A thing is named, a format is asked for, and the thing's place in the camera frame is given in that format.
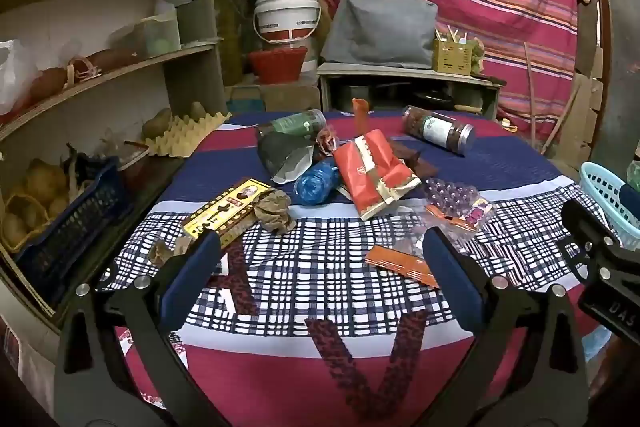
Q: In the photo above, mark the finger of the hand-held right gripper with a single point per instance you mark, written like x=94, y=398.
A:
x=592, y=232

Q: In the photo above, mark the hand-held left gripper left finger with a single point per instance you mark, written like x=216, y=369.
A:
x=192, y=272

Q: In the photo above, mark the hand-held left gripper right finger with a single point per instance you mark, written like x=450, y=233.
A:
x=450, y=272

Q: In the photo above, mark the light blue plastic basket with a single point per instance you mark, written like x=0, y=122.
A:
x=600, y=182

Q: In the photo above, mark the orange wrapper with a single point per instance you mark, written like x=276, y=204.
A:
x=400, y=263

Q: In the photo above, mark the brown paper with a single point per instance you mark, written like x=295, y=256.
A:
x=272, y=209

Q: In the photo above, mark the red paper bag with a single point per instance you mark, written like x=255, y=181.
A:
x=365, y=172

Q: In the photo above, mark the blue plastic bag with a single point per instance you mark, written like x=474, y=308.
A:
x=315, y=182

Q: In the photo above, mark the large orange snack packet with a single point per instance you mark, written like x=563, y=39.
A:
x=360, y=112

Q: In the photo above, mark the yellow printed box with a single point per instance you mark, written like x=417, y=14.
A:
x=220, y=212

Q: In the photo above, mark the green packet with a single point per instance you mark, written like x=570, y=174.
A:
x=634, y=174

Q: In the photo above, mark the purple bead packet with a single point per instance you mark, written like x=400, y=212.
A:
x=452, y=199

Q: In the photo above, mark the brown flat wrapper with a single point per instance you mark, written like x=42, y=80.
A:
x=421, y=167

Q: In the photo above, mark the dark blue plastic crate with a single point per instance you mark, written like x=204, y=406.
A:
x=75, y=232

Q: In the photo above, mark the yellow egg carton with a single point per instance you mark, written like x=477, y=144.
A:
x=185, y=134

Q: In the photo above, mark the cardboard pieces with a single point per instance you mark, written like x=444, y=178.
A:
x=585, y=92

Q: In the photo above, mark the brown jar with silver lid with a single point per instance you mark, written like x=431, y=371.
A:
x=440, y=129

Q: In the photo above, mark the dark green foil pouch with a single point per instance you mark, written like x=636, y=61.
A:
x=277, y=152

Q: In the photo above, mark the black pan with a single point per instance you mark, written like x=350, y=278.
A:
x=432, y=99

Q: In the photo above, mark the pile of potatoes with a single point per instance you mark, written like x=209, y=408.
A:
x=40, y=187

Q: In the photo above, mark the small red yellow snack packet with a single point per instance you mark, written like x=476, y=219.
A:
x=327, y=142

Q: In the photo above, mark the green label plastic jar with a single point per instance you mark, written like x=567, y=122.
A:
x=295, y=123

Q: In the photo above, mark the cardboard box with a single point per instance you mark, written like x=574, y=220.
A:
x=280, y=97

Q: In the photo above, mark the low wooden table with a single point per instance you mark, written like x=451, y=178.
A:
x=400, y=74

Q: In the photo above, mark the wooden shelf unit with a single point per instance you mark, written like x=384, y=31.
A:
x=125, y=73

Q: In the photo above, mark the yellow box of sticks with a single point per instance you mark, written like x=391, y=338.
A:
x=452, y=54

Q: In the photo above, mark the red plastic basket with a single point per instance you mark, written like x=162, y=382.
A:
x=277, y=64

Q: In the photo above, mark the sweet potato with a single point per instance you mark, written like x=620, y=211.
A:
x=47, y=84
x=112, y=58

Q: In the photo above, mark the clear plastic container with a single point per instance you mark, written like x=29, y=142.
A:
x=150, y=34

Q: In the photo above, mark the grey cushion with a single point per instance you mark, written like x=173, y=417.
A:
x=380, y=24

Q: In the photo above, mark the white plastic bag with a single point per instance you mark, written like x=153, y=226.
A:
x=14, y=77

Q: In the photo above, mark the white plastic bucket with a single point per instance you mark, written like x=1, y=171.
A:
x=287, y=14

